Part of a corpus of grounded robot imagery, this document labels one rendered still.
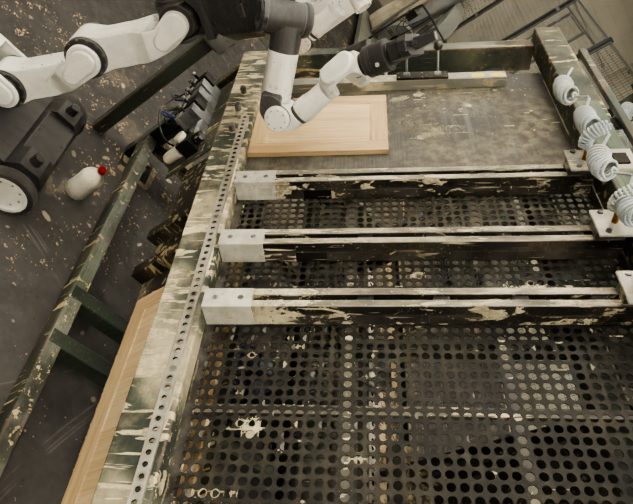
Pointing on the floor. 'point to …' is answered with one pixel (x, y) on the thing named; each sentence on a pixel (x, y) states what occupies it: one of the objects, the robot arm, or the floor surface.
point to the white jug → (85, 182)
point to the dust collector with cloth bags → (410, 19)
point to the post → (152, 85)
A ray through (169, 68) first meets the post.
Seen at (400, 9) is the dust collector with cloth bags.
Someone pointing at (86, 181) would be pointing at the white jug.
